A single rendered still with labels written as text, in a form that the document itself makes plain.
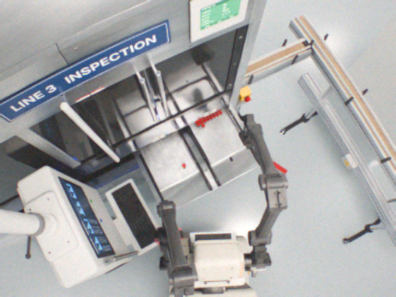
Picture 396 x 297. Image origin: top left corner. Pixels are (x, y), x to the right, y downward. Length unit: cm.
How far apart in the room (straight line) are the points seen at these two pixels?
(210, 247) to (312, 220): 166
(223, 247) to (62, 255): 69
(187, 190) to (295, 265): 138
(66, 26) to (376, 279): 308
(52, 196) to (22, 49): 63
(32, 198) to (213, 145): 111
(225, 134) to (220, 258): 88
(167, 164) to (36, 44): 125
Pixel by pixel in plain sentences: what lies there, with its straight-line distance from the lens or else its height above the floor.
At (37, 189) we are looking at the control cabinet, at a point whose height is 155.
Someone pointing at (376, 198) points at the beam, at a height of 54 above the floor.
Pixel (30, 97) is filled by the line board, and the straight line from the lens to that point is 107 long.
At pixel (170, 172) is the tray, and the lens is 198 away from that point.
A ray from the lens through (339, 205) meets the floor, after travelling 312.
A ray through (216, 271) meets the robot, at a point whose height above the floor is 136.
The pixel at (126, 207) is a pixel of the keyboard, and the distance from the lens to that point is 205.
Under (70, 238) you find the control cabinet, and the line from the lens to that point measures 133.
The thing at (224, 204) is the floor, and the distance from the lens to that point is 285.
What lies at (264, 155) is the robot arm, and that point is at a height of 149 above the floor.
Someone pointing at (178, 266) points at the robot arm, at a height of 158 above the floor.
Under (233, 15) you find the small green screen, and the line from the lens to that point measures 116.
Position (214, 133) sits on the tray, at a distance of 204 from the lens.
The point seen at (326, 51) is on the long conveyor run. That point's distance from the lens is 243.
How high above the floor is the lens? 282
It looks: 75 degrees down
